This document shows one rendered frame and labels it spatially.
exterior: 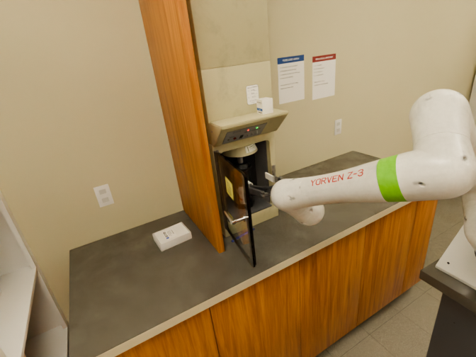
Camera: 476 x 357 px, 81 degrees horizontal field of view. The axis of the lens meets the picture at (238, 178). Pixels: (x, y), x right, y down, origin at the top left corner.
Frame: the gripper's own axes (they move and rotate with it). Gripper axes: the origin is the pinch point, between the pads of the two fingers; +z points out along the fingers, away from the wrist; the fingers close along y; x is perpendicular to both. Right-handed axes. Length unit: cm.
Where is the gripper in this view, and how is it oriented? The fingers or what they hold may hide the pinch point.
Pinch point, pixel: (257, 179)
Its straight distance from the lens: 129.4
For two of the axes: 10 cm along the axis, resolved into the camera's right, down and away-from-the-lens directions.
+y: -8.8, 2.8, -3.9
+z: -4.7, -3.1, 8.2
